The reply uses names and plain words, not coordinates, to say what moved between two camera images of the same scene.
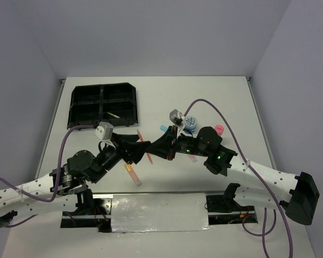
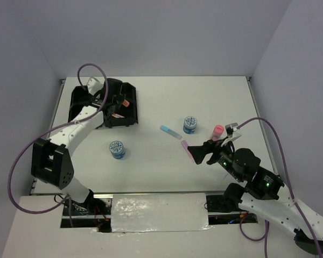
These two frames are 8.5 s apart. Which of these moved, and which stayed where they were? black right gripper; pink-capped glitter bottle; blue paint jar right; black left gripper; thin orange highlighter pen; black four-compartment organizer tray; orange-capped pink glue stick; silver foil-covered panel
Moved: black left gripper; orange-capped pink glue stick; thin orange highlighter pen; black right gripper
Stayed: black four-compartment organizer tray; silver foil-covered panel; pink-capped glitter bottle; blue paint jar right
